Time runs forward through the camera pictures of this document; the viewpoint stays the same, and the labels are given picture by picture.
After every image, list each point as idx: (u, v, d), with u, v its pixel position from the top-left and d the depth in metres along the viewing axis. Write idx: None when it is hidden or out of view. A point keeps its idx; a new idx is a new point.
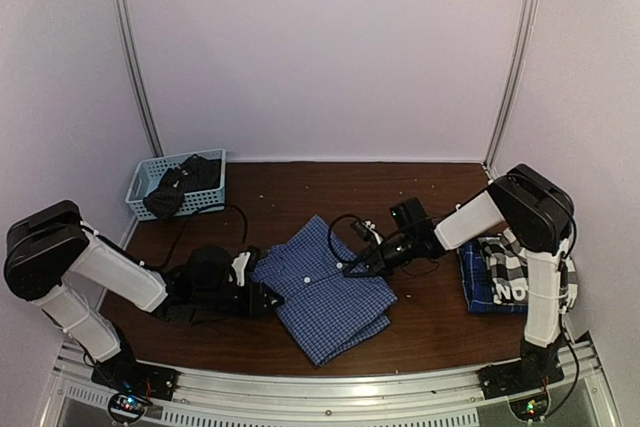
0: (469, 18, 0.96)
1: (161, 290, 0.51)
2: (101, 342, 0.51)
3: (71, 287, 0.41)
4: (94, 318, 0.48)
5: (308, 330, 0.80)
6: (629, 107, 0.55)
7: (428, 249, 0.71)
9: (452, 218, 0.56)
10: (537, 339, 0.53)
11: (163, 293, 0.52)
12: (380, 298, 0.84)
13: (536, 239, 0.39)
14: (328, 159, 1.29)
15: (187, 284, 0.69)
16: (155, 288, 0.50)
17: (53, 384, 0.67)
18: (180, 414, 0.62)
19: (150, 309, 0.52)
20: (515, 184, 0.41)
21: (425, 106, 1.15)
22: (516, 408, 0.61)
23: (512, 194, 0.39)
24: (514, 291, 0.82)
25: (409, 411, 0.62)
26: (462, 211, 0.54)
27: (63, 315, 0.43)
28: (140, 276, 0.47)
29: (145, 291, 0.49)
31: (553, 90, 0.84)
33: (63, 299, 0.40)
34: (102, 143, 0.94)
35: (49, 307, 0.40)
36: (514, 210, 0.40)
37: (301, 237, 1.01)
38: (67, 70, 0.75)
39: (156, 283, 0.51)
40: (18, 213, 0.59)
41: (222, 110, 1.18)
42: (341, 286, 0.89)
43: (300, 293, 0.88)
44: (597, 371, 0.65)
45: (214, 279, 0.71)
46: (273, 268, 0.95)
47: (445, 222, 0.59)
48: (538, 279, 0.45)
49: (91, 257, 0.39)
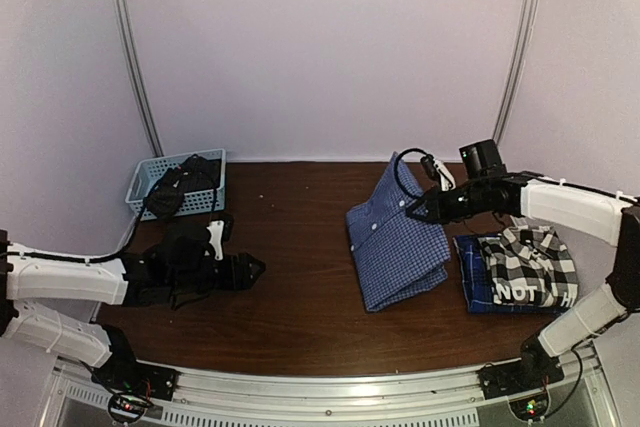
0: (469, 18, 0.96)
1: (120, 279, 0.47)
2: (92, 351, 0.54)
3: (34, 314, 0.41)
4: (75, 334, 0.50)
5: (370, 277, 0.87)
6: (629, 106, 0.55)
7: (501, 200, 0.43)
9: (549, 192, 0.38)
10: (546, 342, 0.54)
11: (122, 282, 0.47)
12: (432, 254, 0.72)
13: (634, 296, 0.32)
14: (328, 159, 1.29)
15: (163, 262, 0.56)
16: (111, 280, 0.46)
17: (54, 383, 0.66)
18: (181, 414, 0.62)
19: (116, 300, 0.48)
20: None
21: (425, 105, 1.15)
22: (516, 408, 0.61)
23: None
24: (514, 291, 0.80)
25: (408, 411, 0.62)
26: (569, 194, 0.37)
27: (38, 340, 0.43)
28: (88, 278, 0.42)
29: (99, 287, 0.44)
31: (553, 91, 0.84)
33: (29, 326, 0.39)
34: (102, 143, 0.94)
35: (20, 336, 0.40)
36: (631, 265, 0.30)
37: (384, 178, 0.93)
38: (67, 69, 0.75)
39: (108, 273, 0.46)
40: (17, 212, 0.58)
41: (222, 109, 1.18)
42: (401, 235, 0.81)
43: (369, 239, 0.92)
44: (597, 371, 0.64)
45: (193, 258, 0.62)
46: (367, 214, 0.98)
47: (537, 192, 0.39)
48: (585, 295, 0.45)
49: (29, 280, 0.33)
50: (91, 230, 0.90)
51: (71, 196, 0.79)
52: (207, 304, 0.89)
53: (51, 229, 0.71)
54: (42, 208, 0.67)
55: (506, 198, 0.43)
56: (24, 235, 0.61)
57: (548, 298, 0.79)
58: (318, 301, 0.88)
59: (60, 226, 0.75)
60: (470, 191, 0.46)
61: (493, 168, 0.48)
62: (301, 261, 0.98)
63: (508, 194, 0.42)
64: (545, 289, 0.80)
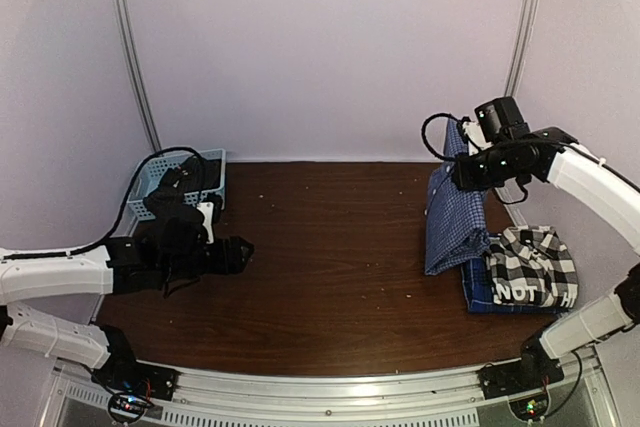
0: (469, 18, 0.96)
1: (102, 266, 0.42)
2: (90, 353, 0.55)
3: (28, 320, 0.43)
4: (71, 337, 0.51)
5: (429, 240, 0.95)
6: (629, 105, 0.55)
7: (528, 160, 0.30)
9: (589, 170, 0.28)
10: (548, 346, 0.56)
11: (106, 270, 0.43)
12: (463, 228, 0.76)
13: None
14: (328, 159, 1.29)
15: (154, 246, 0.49)
16: (92, 269, 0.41)
17: (53, 383, 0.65)
18: (181, 414, 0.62)
19: (106, 289, 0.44)
20: None
21: (425, 105, 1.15)
22: (516, 408, 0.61)
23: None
24: (514, 291, 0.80)
25: (408, 411, 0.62)
26: (612, 182, 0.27)
27: (35, 345, 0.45)
28: (71, 272, 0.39)
29: (85, 278, 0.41)
31: (553, 91, 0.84)
33: (24, 334, 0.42)
34: (102, 143, 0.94)
35: (17, 340, 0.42)
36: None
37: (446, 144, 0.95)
38: (67, 69, 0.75)
39: (91, 261, 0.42)
40: (17, 212, 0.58)
41: (222, 109, 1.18)
42: (446, 204, 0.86)
43: (431, 204, 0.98)
44: (598, 371, 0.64)
45: (187, 245, 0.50)
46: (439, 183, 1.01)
47: (571, 165, 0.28)
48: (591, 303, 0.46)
49: (9, 282, 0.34)
50: (91, 230, 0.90)
51: (71, 196, 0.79)
52: (207, 304, 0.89)
53: (51, 229, 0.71)
54: (42, 207, 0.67)
55: (536, 157, 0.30)
56: (25, 235, 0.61)
57: (548, 298, 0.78)
58: (319, 301, 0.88)
59: (60, 226, 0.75)
60: (491, 155, 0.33)
61: (516, 127, 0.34)
62: (301, 261, 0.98)
63: (539, 150, 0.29)
64: (545, 289, 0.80)
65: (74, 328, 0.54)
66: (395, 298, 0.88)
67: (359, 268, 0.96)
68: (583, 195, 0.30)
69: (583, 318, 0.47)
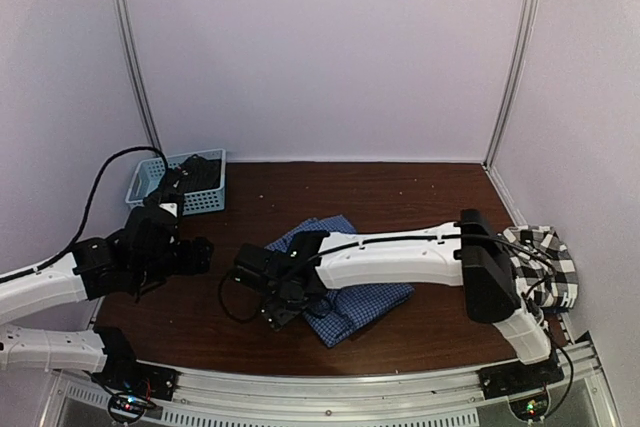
0: (468, 18, 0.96)
1: (69, 275, 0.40)
2: (86, 358, 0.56)
3: (20, 341, 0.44)
4: (63, 346, 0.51)
5: None
6: (628, 106, 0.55)
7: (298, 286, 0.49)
9: (348, 260, 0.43)
10: (530, 357, 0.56)
11: (75, 278, 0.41)
12: (329, 330, 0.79)
13: (493, 309, 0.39)
14: (327, 159, 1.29)
15: (126, 249, 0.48)
16: (59, 281, 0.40)
17: (53, 384, 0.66)
18: (180, 414, 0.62)
19: (81, 295, 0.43)
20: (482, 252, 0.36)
21: (424, 105, 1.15)
22: (516, 408, 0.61)
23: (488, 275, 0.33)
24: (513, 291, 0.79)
25: (409, 411, 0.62)
26: (371, 253, 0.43)
27: (30, 361, 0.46)
28: (41, 288, 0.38)
29: (53, 291, 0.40)
31: (553, 91, 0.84)
33: (17, 352, 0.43)
34: (103, 143, 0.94)
35: (13, 360, 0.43)
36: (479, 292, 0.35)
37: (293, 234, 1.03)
38: (67, 69, 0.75)
39: (58, 273, 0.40)
40: (17, 211, 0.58)
41: (222, 109, 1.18)
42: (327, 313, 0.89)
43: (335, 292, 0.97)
44: (597, 371, 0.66)
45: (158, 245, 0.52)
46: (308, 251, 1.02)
47: (341, 263, 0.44)
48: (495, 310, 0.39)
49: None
50: (91, 230, 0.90)
51: (71, 197, 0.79)
52: (208, 304, 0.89)
53: (51, 229, 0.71)
54: (42, 207, 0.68)
55: (301, 282, 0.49)
56: (24, 234, 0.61)
57: (548, 298, 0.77)
58: None
59: (60, 226, 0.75)
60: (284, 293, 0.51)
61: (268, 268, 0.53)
62: None
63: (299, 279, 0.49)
64: (544, 288, 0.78)
65: (64, 336, 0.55)
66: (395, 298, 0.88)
67: None
68: (368, 276, 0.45)
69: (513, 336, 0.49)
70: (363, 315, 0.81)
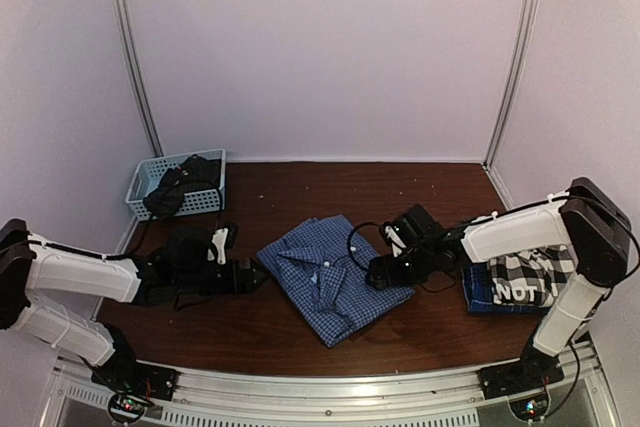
0: (468, 18, 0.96)
1: (132, 275, 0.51)
2: (96, 346, 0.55)
3: (42, 304, 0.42)
4: (80, 328, 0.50)
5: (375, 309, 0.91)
6: (628, 105, 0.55)
7: (449, 258, 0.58)
9: (487, 229, 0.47)
10: (543, 350, 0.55)
11: (131, 278, 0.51)
12: (329, 329, 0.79)
13: (607, 274, 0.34)
14: (328, 158, 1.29)
15: (167, 265, 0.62)
16: (126, 276, 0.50)
17: (53, 384, 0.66)
18: (181, 414, 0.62)
19: (124, 295, 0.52)
20: (591, 211, 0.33)
21: (424, 105, 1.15)
22: (516, 408, 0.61)
23: (595, 225, 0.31)
24: (514, 291, 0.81)
25: (408, 412, 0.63)
26: (500, 223, 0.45)
27: (45, 331, 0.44)
28: (114, 276, 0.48)
29: (114, 281, 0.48)
31: (553, 91, 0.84)
33: (39, 317, 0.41)
34: (103, 143, 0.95)
35: (28, 326, 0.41)
36: (585, 248, 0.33)
37: (294, 236, 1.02)
38: (67, 69, 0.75)
39: (121, 269, 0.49)
40: (16, 212, 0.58)
41: (221, 109, 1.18)
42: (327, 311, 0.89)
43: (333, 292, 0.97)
44: (597, 371, 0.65)
45: (196, 261, 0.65)
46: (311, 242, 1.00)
47: (478, 235, 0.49)
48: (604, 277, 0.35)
49: (69, 271, 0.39)
50: (91, 230, 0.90)
51: (72, 197, 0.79)
52: (208, 304, 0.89)
53: (52, 229, 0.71)
54: (42, 207, 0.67)
55: (453, 255, 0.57)
56: None
57: (547, 298, 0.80)
58: None
59: (61, 226, 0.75)
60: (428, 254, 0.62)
61: (429, 229, 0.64)
62: None
63: (453, 253, 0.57)
64: (545, 288, 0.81)
65: (83, 321, 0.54)
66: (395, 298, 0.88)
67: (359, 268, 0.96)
68: (503, 247, 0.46)
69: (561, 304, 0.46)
70: (362, 316, 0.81)
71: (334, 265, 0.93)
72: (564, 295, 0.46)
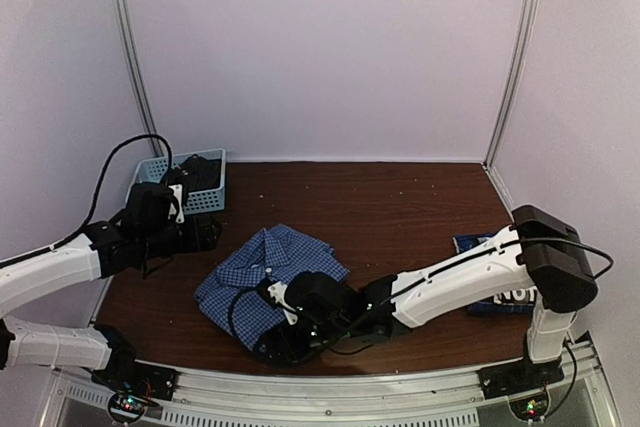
0: (468, 18, 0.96)
1: (87, 250, 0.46)
2: (92, 352, 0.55)
3: (29, 332, 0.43)
4: (70, 340, 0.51)
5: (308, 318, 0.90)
6: (628, 105, 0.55)
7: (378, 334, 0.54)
9: (424, 297, 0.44)
10: (540, 358, 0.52)
11: (92, 252, 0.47)
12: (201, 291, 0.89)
13: (577, 304, 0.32)
14: (327, 158, 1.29)
15: (130, 226, 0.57)
16: (78, 255, 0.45)
17: (53, 384, 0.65)
18: (181, 414, 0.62)
19: (95, 273, 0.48)
20: (551, 248, 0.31)
21: (424, 106, 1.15)
22: (516, 408, 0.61)
23: (564, 269, 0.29)
24: (514, 291, 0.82)
25: (409, 412, 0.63)
26: (437, 286, 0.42)
27: (39, 354, 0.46)
28: (67, 262, 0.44)
29: (75, 265, 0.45)
31: (554, 92, 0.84)
33: (29, 342, 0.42)
34: (102, 143, 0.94)
35: (20, 356, 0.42)
36: (556, 289, 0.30)
37: (286, 235, 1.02)
38: (66, 69, 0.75)
39: (75, 249, 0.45)
40: (16, 212, 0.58)
41: (222, 109, 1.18)
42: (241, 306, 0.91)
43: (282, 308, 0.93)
44: (597, 371, 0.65)
45: (159, 218, 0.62)
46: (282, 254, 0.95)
47: (416, 303, 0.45)
48: (573, 306, 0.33)
49: (7, 287, 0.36)
50: None
51: (71, 197, 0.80)
52: None
53: (51, 229, 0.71)
54: (41, 208, 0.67)
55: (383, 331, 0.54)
56: (23, 234, 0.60)
57: None
58: None
59: (60, 226, 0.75)
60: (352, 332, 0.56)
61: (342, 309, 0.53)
62: None
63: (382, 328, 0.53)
64: None
65: (72, 332, 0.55)
66: None
67: (359, 268, 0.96)
68: (443, 307, 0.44)
69: (541, 328, 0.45)
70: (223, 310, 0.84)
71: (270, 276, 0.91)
72: (537, 317, 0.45)
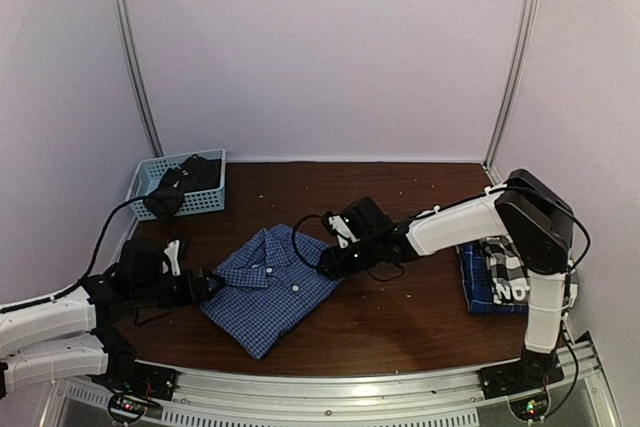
0: (468, 17, 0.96)
1: (85, 304, 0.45)
2: (87, 361, 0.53)
3: (24, 358, 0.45)
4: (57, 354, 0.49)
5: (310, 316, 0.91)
6: (628, 104, 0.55)
7: (394, 252, 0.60)
9: (428, 224, 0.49)
10: (534, 347, 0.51)
11: (90, 306, 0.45)
12: None
13: (549, 259, 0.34)
14: (328, 159, 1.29)
15: (123, 279, 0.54)
16: (77, 309, 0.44)
17: (53, 385, 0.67)
18: (181, 414, 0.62)
19: (90, 325, 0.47)
20: (524, 201, 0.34)
21: (424, 105, 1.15)
22: (516, 408, 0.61)
23: (527, 214, 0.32)
24: (514, 291, 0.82)
25: (408, 411, 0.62)
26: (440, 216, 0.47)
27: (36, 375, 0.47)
28: (66, 314, 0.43)
29: (69, 318, 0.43)
31: (553, 91, 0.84)
33: (24, 368, 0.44)
34: (102, 143, 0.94)
35: (16, 382, 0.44)
36: (522, 236, 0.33)
37: (282, 233, 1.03)
38: (67, 70, 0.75)
39: (75, 301, 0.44)
40: (17, 209, 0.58)
41: (221, 109, 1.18)
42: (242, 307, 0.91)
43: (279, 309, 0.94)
44: (597, 371, 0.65)
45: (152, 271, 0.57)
46: (279, 254, 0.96)
47: (421, 230, 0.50)
48: (547, 261, 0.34)
49: (5, 334, 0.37)
50: (90, 230, 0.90)
51: (72, 199, 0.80)
52: None
53: (51, 229, 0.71)
54: (41, 206, 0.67)
55: (399, 251, 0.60)
56: (21, 233, 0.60)
57: None
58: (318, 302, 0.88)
59: (60, 226, 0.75)
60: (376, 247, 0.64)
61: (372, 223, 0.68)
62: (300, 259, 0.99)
63: (399, 248, 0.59)
64: None
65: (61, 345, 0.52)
66: (394, 298, 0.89)
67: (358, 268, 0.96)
68: (445, 239, 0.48)
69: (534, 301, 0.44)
70: (224, 311, 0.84)
71: (271, 276, 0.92)
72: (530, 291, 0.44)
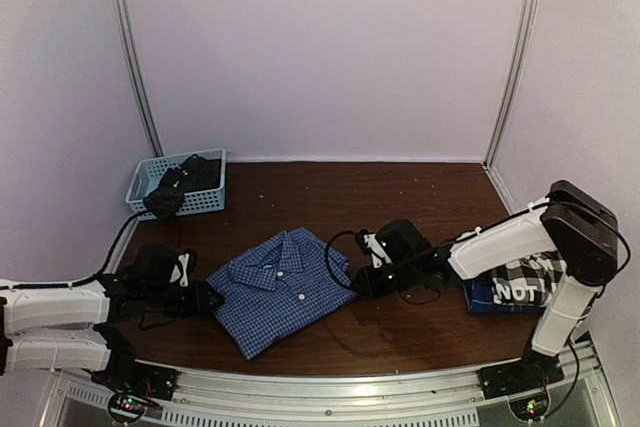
0: (468, 17, 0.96)
1: (101, 296, 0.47)
2: (91, 354, 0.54)
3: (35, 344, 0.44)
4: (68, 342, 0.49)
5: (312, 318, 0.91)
6: (628, 104, 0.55)
7: (437, 280, 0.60)
9: (471, 246, 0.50)
10: (540, 350, 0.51)
11: (104, 299, 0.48)
12: None
13: (599, 271, 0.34)
14: (327, 158, 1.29)
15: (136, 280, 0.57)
16: (93, 299, 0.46)
17: (53, 385, 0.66)
18: (181, 414, 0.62)
19: (98, 319, 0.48)
20: (571, 214, 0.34)
21: (423, 105, 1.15)
22: (516, 408, 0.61)
23: (577, 228, 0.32)
24: (513, 291, 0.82)
25: (408, 411, 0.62)
26: (483, 238, 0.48)
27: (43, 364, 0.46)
28: (84, 301, 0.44)
29: (86, 306, 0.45)
31: (553, 91, 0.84)
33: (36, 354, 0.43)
34: (103, 143, 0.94)
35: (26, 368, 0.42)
36: (572, 249, 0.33)
37: (302, 239, 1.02)
38: (67, 70, 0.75)
39: (91, 292, 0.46)
40: (16, 209, 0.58)
41: (221, 109, 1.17)
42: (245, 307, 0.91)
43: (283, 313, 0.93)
44: (597, 371, 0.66)
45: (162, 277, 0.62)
46: (293, 259, 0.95)
47: (464, 253, 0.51)
48: (596, 272, 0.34)
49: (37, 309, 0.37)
50: (90, 229, 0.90)
51: (73, 199, 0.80)
52: None
53: (51, 228, 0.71)
54: (41, 206, 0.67)
55: (442, 278, 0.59)
56: (21, 233, 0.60)
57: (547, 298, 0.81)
58: None
59: (61, 225, 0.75)
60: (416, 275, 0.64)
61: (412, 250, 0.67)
62: None
63: (443, 276, 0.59)
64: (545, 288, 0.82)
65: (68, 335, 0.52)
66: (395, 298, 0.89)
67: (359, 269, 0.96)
68: (489, 262, 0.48)
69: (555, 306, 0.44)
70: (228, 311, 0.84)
71: (280, 280, 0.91)
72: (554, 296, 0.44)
